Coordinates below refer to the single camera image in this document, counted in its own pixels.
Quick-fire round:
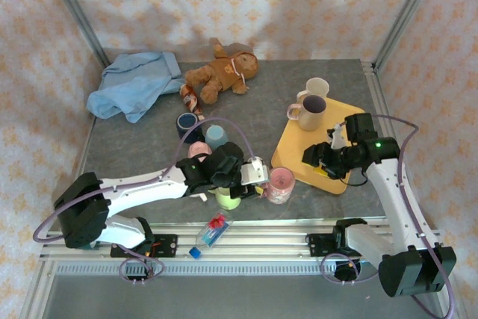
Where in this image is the orange white patterned can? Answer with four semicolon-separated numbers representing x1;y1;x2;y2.
179;83;205;120

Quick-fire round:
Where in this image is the grey slotted cable duct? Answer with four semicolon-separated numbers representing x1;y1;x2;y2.
52;263;434;276

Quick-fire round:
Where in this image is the light green mug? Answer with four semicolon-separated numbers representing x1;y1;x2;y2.
214;186;243;211

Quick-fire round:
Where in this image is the light blue cloth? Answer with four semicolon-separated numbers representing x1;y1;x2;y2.
86;51;181;124

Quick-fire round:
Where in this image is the aluminium frame post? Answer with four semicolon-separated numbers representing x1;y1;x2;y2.
39;0;111;68
373;0;447;72

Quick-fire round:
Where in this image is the clear plastic bottle blue cap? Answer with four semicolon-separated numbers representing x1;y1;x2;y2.
188;211;235;259

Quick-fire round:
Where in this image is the wide aluminium base rail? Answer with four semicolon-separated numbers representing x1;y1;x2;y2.
39;220;449;262

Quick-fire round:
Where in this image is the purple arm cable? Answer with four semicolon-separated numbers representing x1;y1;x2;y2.
320;114;457;319
32;119;258;285

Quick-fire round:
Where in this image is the navy blue mug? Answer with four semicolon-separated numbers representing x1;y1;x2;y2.
176;111;199;140

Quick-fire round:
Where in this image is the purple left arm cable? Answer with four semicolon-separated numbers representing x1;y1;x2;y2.
32;119;258;285

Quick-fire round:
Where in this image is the taupe mug purple inside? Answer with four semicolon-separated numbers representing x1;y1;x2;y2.
286;94;328;132

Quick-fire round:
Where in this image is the brown teddy bear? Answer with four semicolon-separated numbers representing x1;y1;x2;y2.
184;43;260;105

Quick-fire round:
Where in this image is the light blue mug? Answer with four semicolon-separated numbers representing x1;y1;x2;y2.
205;125;229;150

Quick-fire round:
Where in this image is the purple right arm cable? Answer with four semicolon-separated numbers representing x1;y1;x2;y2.
320;114;457;319

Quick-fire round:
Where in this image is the yellow tray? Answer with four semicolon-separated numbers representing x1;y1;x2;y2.
270;94;366;196

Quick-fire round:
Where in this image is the rose pink mug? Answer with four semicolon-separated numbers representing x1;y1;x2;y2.
187;141;213;159

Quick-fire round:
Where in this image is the cream white mug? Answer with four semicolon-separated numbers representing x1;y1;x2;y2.
297;77;330;102

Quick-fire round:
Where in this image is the pink patterned mug red inside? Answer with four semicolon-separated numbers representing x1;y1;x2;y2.
261;167;296;205

